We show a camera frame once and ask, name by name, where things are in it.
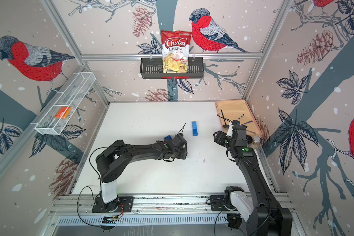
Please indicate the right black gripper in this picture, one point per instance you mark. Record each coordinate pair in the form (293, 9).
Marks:
(220, 136)

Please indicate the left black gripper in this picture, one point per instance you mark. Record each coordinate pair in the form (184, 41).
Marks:
(185, 154)

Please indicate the blue small lego brick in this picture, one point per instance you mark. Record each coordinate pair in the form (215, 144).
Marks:
(168, 138)

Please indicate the light blue long lego brick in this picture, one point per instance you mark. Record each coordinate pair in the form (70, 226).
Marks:
(194, 128)

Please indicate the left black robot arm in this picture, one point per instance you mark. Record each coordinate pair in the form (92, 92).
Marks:
(111, 163)

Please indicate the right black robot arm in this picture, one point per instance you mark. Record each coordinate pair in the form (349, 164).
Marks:
(262, 214)

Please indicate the silver lid shaker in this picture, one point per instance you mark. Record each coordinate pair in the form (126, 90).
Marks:
(256, 142)

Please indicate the black spoon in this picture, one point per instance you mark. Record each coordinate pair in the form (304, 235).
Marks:
(226, 125)

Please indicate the yellow cloth mat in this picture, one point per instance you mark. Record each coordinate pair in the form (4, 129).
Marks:
(232, 109)

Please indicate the chuba cassava chips bag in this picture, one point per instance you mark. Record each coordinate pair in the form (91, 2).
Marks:
(175, 51)

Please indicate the orange block in basket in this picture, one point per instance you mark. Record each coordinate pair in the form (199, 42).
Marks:
(63, 112)

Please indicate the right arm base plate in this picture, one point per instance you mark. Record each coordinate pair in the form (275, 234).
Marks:
(217, 203)

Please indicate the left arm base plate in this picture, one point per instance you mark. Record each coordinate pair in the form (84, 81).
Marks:
(120, 204)

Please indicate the black wall basket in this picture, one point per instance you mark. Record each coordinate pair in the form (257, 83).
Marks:
(153, 69)

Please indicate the white wire basket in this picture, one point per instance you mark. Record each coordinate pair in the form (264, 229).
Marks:
(72, 96)

